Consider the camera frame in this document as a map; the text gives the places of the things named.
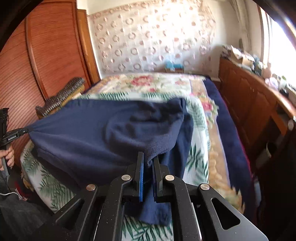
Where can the navy blue bed sheet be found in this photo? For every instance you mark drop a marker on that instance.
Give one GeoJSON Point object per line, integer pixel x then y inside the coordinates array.
{"type": "Point", "coordinates": [237, 162]}

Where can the palm leaf blanket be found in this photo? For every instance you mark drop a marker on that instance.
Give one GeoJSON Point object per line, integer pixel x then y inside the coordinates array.
{"type": "Point", "coordinates": [56, 189]}

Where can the floral quilt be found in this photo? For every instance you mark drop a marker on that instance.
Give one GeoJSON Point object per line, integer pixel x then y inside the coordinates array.
{"type": "Point", "coordinates": [187, 85]}

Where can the blue tissue box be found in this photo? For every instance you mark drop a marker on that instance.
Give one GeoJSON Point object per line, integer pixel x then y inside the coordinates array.
{"type": "Point", "coordinates": [171, 67]}

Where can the long wooden cabinet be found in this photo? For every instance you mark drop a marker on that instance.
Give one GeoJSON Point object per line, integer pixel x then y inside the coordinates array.
{"type": "Point", "coordinates": [260, 113]}

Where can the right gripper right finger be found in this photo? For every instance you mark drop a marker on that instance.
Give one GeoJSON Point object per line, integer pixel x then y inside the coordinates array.
{"type": "Point", "coordinates": [160, 190]}

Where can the navy printed t-shirt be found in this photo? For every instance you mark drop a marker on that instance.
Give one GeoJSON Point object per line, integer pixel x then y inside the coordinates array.
{"type": "Point", "coordinates": [93, 142]}

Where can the person's left hand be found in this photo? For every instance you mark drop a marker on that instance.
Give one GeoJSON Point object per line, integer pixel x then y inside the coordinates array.
{"type": "Point", "coordinates": [9, 156]}

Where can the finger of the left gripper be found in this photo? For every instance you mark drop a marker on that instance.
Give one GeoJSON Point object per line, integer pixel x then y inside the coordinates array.
{"type": "Point", "coordinates": [19, 132]}

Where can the pink jug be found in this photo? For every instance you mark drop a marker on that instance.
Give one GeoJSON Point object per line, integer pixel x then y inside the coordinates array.
{"type": "Point", "coordinates": [266, 72]}

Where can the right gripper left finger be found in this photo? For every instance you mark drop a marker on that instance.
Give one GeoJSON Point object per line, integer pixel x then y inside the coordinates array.
{"type": "Point", "coordinates": [136, 172]}

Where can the navy circle-pattern folded fabric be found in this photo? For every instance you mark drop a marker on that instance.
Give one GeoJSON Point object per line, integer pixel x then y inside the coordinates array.
{"type": "Point", "coordinates": [55, 103]}

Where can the wooden louvered wardrobe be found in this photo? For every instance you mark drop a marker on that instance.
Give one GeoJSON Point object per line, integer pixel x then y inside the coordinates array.
{"type": "Point", "coordinates": [41, 52]}

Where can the window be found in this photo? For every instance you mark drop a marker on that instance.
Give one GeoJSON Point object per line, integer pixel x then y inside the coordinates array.
{"type": "Point", "coordinates": [278, 51]}

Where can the cardboard box on cabinet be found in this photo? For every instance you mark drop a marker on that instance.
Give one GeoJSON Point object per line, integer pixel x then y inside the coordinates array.
{"type": "Point", "coordinates": [241, 57]}

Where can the circle-pattern sheer curtain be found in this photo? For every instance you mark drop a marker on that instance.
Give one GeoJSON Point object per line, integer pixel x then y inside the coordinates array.
{"type": "Point", "coordinates": [146, 35]}

